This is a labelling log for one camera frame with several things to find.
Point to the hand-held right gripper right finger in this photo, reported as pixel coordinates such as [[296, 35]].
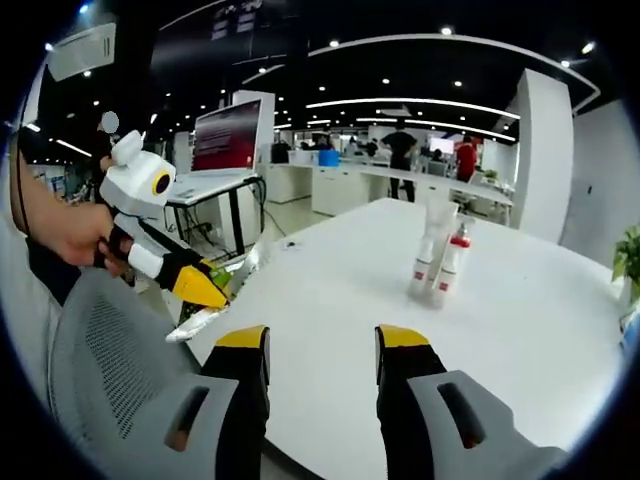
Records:
[[405, 400]]

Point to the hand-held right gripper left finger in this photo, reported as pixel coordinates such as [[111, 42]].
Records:
[[240, 400]]

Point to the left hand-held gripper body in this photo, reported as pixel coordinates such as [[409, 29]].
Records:
[[135, 185]]

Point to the green black foil packet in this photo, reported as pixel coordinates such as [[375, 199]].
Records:
[[252, 260]]

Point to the red collar skincare bottle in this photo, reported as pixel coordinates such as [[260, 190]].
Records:
[[461, 245]]

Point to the large white skincare tube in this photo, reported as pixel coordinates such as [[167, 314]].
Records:
[[440, 220]]

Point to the person's left hand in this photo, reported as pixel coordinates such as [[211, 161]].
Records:
[[70, 235]]

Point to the white monitor with red screen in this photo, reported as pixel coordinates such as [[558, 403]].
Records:
[[227, 135]]

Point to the grey mesh office chair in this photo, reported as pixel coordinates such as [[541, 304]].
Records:
[[115, 360]]

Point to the ceiling air conditioner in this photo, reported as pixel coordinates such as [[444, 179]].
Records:
[[82, 50]]

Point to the blue bin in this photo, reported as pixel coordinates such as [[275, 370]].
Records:
[[329, 159]]

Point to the person's white shirt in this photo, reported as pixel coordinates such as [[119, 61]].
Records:
[[20, 310]]

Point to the long white counter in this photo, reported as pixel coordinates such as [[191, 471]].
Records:
[[350, 185]]

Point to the hanging black display screen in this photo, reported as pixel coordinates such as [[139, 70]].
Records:
[[230, 30]]

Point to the blue white packet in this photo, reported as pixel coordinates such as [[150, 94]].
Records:
[[631, 327]]

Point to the white square pillar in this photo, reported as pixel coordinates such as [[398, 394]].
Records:
[[542, 150]]

